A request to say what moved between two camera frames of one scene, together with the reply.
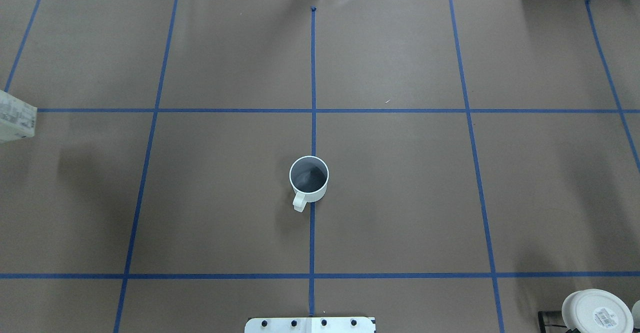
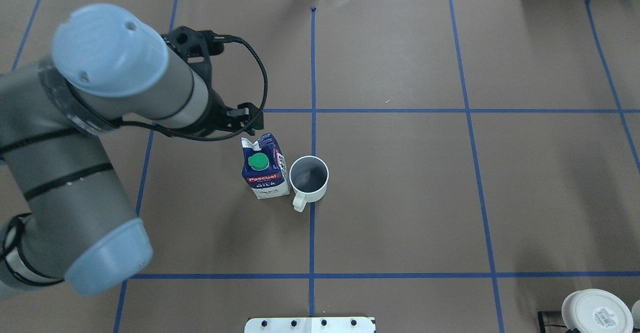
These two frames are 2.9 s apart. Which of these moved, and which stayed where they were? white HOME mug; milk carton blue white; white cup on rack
Moved: milk carton blue white
Stayed: white cup on rack; white HOME mug
